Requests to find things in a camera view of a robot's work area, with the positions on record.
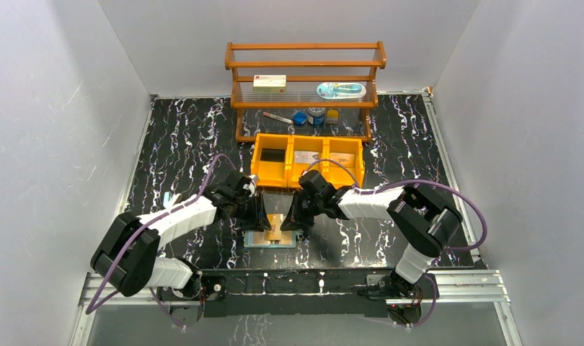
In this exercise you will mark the brown white marker pen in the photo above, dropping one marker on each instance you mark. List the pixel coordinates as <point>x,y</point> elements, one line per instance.
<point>278,118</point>

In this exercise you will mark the blue oval packaged item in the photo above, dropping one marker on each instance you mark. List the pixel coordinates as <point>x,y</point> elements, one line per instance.
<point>341,90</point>

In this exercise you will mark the round blue white tin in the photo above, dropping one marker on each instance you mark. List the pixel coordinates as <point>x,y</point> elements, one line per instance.
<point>316,115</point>

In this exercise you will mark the orange three-compartment bin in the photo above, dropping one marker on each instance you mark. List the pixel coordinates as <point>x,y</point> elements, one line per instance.
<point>287,174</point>

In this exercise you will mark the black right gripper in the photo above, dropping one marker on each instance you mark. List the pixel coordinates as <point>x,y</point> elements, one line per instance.
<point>303,207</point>

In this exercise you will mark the silver card in bin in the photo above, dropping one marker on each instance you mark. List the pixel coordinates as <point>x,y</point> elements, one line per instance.
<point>305,157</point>

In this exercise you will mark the small white blue stapler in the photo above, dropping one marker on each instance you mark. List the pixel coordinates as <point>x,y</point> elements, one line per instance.
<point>171,199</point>

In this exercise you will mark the white red box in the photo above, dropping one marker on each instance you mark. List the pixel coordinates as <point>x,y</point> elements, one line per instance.
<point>269,84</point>

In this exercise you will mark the wooden shelf rack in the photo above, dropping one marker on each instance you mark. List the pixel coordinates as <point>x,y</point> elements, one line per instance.
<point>305,65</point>

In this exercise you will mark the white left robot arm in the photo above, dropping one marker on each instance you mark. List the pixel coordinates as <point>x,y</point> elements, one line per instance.
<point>128,256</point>

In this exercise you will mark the small yellow object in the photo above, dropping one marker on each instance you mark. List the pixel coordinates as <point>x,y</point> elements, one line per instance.
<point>332,117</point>

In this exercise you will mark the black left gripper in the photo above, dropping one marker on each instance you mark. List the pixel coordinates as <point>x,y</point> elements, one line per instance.
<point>246,207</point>

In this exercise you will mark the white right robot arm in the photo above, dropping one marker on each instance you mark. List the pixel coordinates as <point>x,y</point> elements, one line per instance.
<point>426,220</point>

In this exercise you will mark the black card in bin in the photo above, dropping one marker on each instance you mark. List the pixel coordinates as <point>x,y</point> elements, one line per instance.
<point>273,155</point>

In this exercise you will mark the small blue object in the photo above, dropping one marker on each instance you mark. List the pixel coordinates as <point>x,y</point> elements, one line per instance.
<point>299,118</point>

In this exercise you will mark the beige card in bin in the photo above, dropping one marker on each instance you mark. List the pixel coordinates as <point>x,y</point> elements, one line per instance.
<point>345,159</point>

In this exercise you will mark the green card holder wallet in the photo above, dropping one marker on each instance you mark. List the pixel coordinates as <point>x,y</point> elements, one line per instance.
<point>257,239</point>

